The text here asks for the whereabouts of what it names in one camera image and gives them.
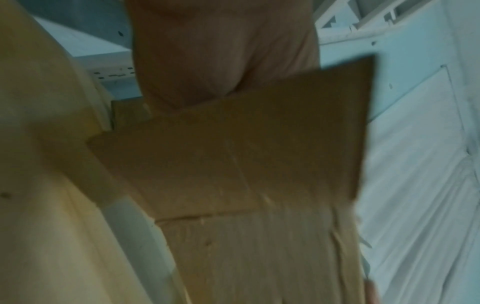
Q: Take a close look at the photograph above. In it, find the person's left hand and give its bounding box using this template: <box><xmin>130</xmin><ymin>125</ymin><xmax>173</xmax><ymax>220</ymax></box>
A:
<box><xmin>124</xmin><ymin>0</ymin><xmax>323</xmax><ymax>116</ymax></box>

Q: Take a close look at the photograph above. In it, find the person's right hand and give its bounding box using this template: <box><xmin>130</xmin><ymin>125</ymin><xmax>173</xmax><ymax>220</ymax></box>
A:
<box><xmin>362</xmin><ymin>278</ymin><xmax>379</xmax><ymax>304</ymax></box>

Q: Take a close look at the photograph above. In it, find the clear packing tape strip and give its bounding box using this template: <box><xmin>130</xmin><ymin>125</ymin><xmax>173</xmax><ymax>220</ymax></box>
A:
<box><xmin>329</xmin><ymin>204</ymin><xmax>367</xmax><ymax>304</ymax></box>

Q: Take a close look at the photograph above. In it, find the brown cardboard box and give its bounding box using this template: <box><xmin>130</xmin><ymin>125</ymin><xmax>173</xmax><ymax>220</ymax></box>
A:
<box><xmin>84</xmin><ymin>54</ymin><xmax>379</xmax><ymax>304</ymax></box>
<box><xmin>110</xmin><ymin>97</ymin><xmax>154</xmax><ymax>132</ymax></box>

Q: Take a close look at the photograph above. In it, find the white metal shelf rack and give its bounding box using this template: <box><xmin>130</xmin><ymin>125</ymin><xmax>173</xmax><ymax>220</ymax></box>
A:
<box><xmin>25</xmin><ymin>0</ymin><xmax>455</xmax><ymax>101</ymax></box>

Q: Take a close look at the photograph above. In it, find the white cloth sheet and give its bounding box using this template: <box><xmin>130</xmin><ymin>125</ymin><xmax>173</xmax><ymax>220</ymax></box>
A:
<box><xmin>353</xmin><ymin>64</ymin><xmax>480</xmax><ymax>304</ymax></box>

